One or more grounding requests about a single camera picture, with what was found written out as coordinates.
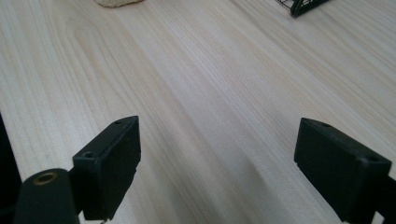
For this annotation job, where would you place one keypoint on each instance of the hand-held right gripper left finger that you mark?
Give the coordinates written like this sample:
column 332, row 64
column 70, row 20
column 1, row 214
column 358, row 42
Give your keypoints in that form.
column 107, row 169

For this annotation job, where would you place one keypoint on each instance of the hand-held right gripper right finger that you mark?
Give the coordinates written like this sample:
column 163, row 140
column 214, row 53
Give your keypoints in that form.
column 337, row 169

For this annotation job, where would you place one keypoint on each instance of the beige lumpy object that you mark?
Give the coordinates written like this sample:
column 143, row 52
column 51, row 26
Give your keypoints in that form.
column 116, row 2

